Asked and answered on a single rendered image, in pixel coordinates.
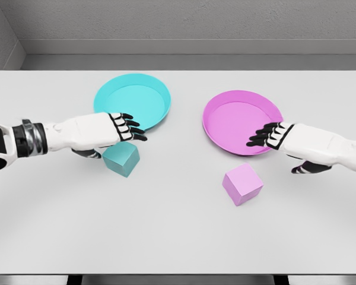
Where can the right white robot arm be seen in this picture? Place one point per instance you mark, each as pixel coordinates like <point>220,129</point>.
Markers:
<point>351,155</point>

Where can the cyan plate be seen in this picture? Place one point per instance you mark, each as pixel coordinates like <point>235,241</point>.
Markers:
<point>136,102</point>

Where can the cyan block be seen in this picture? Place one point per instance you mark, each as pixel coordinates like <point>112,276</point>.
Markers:
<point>120,159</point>

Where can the pink block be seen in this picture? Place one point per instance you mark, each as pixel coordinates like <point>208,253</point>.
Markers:
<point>241,184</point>

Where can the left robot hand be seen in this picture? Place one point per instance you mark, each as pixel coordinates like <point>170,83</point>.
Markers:
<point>92,130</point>

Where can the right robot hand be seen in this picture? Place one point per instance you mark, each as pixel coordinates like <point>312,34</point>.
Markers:
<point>302,142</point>

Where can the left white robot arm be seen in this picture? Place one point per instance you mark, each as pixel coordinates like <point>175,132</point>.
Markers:
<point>32,139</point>

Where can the pink plate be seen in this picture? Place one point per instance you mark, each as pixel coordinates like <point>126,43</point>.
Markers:
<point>237,124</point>

